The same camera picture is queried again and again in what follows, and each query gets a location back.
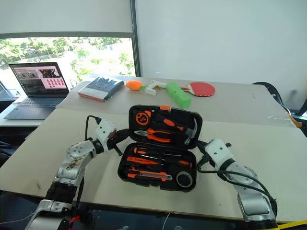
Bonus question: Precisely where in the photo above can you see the screwdriver with black orange handle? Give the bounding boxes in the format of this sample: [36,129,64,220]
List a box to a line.
[133,147,183,157]

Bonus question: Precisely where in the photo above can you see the red table tennis paddle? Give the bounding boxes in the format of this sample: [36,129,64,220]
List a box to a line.
[181,82,216,97]

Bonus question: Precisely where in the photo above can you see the thin white cable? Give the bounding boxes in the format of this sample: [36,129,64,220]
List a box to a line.
[162,211,172,230]

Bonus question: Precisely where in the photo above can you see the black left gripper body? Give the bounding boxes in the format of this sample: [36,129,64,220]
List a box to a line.
[106,130,123,157]

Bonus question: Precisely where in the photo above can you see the white plastic spray toy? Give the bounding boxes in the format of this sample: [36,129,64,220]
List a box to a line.
[145,80,168,97]

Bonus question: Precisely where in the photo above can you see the black orange utility knife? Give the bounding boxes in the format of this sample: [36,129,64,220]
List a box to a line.
[127,166,174,182]

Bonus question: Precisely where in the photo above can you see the red tape on cables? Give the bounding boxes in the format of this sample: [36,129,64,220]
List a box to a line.
[68,215,81,230]

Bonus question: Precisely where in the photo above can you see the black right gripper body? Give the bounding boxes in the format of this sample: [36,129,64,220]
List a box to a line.
[197,146,215,168]

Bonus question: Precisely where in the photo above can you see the black packaged book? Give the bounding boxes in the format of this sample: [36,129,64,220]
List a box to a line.
[77,76,125,103]

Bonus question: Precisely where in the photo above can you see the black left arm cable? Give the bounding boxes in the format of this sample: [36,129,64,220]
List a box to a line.
[71,176,85,218]
[84,115,102,142]

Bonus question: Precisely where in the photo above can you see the yellow strap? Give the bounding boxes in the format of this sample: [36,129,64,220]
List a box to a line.
[277,219,307,230]

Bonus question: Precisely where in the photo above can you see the black office chair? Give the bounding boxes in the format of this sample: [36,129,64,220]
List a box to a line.
[251,81,307,138]

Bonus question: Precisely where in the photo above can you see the green foam block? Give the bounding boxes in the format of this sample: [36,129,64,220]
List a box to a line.
[165,81,192,109]

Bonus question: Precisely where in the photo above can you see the orange black tape measure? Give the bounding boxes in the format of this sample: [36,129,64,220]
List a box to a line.
[135,110,153,126]

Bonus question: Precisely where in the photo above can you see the orange handled pliers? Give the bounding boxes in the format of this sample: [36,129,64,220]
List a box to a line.
[133,127,172,143]

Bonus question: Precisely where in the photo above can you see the white roller blind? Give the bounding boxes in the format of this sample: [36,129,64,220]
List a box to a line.
[0,0,134,35]

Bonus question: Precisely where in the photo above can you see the black laptop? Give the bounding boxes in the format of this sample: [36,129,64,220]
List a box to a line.
[3,61,71,121]

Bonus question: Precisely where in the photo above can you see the black tape roll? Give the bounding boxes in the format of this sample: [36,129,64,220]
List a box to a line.
[176,170,194,189]

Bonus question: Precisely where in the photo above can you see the black plastic tool case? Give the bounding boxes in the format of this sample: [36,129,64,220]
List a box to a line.
[117,104,203,192]

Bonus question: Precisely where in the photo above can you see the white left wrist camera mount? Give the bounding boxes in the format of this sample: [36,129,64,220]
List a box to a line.
[95,119,118,153]

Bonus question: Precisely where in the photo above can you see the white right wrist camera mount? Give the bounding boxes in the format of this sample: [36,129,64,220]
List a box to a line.
[204,138,236,169]

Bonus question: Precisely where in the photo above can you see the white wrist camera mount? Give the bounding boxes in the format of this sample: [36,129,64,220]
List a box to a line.
[204,138,236,169]
[95,119,118,153]

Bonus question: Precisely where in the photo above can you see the orange carrot toy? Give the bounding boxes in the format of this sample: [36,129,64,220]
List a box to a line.
[125,80,147,92]

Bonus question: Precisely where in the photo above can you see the dark window frame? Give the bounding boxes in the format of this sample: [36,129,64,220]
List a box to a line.
[0,0,143,78]

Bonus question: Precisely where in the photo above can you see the hammer with orange black handle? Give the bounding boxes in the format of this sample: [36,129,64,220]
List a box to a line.
[153,111,200,146]

